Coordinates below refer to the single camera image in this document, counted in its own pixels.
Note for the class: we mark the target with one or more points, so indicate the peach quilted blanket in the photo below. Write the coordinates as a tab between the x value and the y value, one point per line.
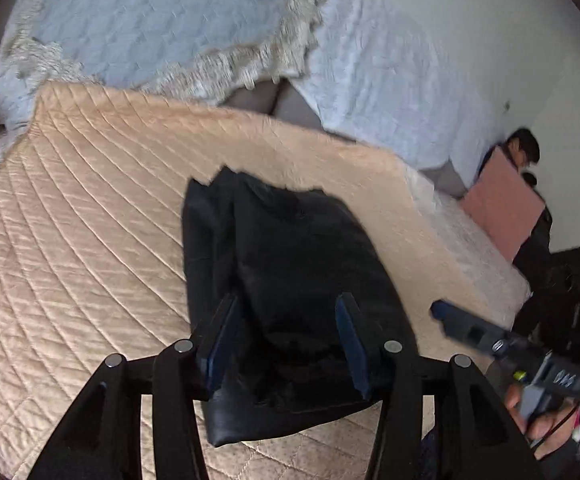
94	210

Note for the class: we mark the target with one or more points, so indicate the person's right hand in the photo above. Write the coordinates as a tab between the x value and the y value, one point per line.
545	435

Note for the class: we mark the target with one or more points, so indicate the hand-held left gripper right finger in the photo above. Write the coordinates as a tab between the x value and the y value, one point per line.
350	345

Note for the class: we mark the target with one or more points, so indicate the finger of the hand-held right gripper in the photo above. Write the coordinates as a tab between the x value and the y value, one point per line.
465	325

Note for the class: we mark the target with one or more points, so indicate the grey bed base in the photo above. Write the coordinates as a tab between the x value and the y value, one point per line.
270	97

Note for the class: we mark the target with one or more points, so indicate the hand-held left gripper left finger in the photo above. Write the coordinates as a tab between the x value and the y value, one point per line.
221	345

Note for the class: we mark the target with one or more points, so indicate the pink cloth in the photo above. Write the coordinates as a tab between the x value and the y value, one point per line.
505	200

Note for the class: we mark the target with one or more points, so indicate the black leather jacket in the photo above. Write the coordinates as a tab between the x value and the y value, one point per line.
295	260

